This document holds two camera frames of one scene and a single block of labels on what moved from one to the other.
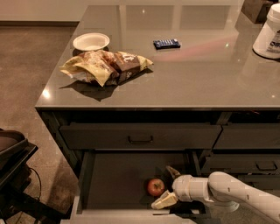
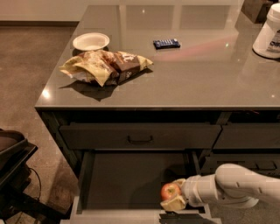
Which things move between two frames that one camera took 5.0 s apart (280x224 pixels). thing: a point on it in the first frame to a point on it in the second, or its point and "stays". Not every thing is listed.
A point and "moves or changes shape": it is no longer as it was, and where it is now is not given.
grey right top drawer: [249, 136] stays
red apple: [156, 187] moves or changes shape
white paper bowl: [91, 41] stays
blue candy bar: [166, 44] stays
